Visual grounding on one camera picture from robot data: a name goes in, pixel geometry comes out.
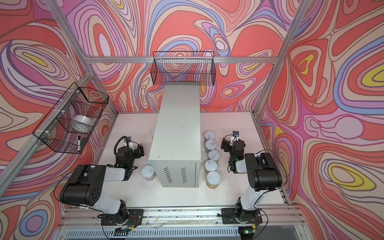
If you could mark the can row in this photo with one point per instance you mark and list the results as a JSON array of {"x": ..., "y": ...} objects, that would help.
[
  {"x": 152, "y": 132},
  {"x": 210, "y": 145},
  {"x": 209, "y": 135},
  {"x": 214, "y": 155}
]

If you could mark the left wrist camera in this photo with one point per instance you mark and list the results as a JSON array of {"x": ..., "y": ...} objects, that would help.
[{"x": 129, "y": 143}]

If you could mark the orange green labelled can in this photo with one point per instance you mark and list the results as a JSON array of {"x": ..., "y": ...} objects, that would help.
[{"x": 213, "y": 179}]

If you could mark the can right row back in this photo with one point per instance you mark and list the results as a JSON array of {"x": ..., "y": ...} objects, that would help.
[{"x": 209, "y": 135}]

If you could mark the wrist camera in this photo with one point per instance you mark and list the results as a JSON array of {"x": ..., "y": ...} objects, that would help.
[
  {"x": 129, "y": 143},
  {"x": 235, "y": 133}
]

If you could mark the grey metal cabinet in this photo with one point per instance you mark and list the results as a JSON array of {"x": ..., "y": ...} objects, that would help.
[{"x": 176, "y": 152}]

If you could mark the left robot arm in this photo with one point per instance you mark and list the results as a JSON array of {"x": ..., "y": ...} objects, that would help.
[{"x": 84, "y": 188}]

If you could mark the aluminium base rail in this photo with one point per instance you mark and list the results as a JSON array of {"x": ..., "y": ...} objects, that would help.
[{"x": 188, "y": 223}]

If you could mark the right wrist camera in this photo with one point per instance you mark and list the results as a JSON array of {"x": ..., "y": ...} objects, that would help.
[{"x": 235, "y": 133}]

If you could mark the black wire basket left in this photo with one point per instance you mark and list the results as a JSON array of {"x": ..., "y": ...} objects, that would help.
[{"x": 57, "y": 134}]

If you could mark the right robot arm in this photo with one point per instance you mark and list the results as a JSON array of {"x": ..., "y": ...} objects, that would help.
[{"x": 262, "y": 172}]

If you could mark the can left row back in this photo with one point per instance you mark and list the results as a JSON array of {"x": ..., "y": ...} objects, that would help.
[{"x": 152, "y": 132}]

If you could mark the green circuit board right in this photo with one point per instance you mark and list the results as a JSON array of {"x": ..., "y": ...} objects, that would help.
[{"x": 248, "y": 230}]

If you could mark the black wire basket back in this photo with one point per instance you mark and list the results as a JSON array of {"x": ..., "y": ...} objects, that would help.
[{"x": 184, "y": 68}]

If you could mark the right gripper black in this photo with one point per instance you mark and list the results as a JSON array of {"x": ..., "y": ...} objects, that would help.
[{"x": 227, "y": 144}]

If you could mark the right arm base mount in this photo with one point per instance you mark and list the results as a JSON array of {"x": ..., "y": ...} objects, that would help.
[{"x": 231, "y": 216}]

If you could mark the green circuit board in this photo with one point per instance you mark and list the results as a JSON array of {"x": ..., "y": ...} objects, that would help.
[
  {"x": 248, "y": 230},
  {"x": 121, "y": 231}
]

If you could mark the black wire basket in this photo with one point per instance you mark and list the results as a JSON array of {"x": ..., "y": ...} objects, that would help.
[
  {"x": 184, "y": 68},
  {"x": 57, "y": 134}
]

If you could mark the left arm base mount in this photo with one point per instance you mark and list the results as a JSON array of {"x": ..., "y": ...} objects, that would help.
[{"x": 130, "y": 217}]

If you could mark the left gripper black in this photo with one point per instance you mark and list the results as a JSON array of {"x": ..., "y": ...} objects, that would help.
[{"x": 136, "y": 151}]

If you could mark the blue white labelled can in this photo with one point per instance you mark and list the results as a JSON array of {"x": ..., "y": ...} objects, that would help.
[{"x": 148, "y": 173}]

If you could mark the pink labelled can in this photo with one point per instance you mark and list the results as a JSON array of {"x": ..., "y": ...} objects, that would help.
[{"x": 210, "y": 166}]

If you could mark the black marker pen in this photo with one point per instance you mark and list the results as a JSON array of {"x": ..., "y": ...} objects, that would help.
[{"x": 79, "y": 144}]

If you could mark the green circuit board left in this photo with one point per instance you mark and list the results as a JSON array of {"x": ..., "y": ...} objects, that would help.
[{"x": 121, "y": 231}]

